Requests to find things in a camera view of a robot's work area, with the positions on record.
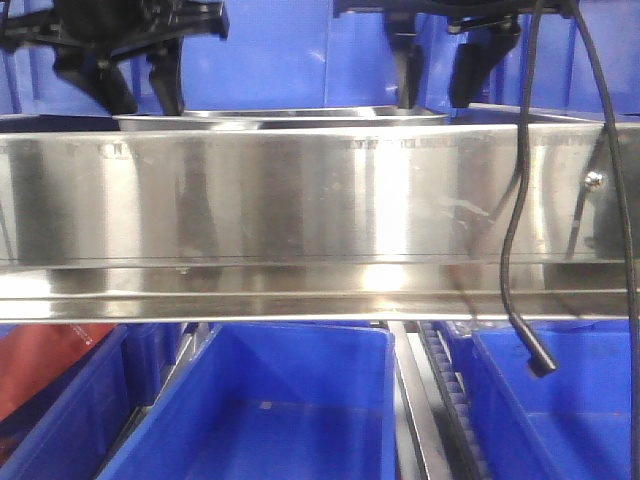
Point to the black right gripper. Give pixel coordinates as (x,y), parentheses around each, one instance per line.
(494,32)

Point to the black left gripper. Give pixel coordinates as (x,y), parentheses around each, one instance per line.
(119,29)

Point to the large silver tray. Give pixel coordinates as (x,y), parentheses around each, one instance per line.
(270,119)

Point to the large blue crate left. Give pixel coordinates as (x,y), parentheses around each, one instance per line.
(279,54)

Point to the red foil bag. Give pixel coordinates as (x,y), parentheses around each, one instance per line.
(33,356)

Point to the lower blue bin centre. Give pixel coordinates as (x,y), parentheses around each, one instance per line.
(272,402)

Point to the blue bin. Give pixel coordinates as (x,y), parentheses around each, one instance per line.
(67,430)
(272,402)
(572,424)

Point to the white roller track right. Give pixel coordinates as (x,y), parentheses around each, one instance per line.
(455,401)

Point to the lower blue bin left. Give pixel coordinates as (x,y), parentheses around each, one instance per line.
(67,430)

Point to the lower blue bin right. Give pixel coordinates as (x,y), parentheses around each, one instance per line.
(572,424)

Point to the stainless steel shelf front rail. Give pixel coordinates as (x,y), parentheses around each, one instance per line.
(320,224)

